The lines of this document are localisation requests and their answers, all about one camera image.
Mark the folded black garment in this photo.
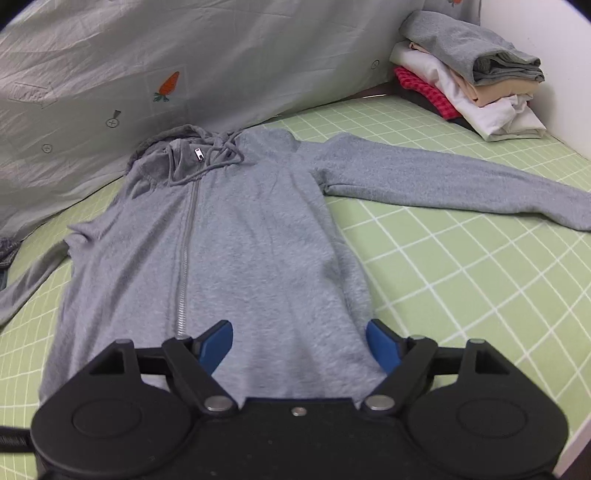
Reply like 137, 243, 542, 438
397, 81, 472, 131

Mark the grey zip hoodie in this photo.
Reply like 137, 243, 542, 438
0, 124, 591, 407

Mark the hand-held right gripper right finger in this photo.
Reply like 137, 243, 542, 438
360, 318, 509, 412

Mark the pile of folded clothes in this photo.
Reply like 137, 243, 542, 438
390, 41, 548, 141

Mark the grey carrot print quilt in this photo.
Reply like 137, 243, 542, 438
0, 0, 484, 268

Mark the folded grey garment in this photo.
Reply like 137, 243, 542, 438
399, 10, 546, 86

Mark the folded red checked garment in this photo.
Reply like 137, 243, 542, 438
393, 65, 463, 121

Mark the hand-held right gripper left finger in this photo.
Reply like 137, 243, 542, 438
89, 319, 240, 414

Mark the folded beige garment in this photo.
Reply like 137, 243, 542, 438
404, 41, 540, 108

